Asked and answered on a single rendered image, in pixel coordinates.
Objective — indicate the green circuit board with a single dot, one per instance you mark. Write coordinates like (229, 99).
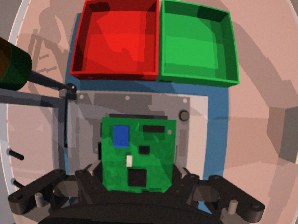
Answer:
(137, 154)

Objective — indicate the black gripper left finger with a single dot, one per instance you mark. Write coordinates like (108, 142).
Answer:
(35, 201)

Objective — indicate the green bin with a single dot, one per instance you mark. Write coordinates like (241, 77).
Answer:
(196, 40)

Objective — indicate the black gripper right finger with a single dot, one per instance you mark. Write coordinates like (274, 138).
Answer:
(238, 207)

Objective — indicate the red open-top bin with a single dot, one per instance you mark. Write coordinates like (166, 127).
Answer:
(116, 37)

